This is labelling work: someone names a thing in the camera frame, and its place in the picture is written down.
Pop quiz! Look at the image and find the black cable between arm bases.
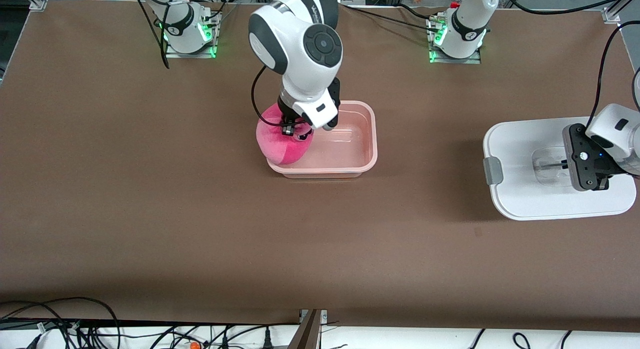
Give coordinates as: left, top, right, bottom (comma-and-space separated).
342, 3, 443, 34

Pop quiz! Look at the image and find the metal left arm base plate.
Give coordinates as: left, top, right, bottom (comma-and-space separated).
427, 16, 482, 65

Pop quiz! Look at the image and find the white container lid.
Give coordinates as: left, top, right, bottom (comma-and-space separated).
482, 118, 637, 221

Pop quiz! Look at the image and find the pink plastic box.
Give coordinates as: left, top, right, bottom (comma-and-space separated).
265, 100, 378, 179

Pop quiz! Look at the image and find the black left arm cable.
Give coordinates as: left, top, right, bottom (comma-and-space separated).
502, 0, 640, 125

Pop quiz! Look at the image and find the black looped cable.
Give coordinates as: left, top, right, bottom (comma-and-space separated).
0, 296, 122, 349

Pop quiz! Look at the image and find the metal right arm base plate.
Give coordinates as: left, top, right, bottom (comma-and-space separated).
164, 9, 222, 59

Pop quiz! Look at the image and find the aluminium profile post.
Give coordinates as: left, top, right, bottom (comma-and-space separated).
287, 309, 328, 349

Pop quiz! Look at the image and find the table cover sheet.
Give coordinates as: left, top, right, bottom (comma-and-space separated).
0, 0, 640, 332

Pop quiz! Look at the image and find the pink plush toy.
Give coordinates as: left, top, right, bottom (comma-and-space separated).
256, 103, 316, 166

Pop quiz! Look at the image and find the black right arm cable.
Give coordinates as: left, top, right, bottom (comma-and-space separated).
130, 0, 286, 127

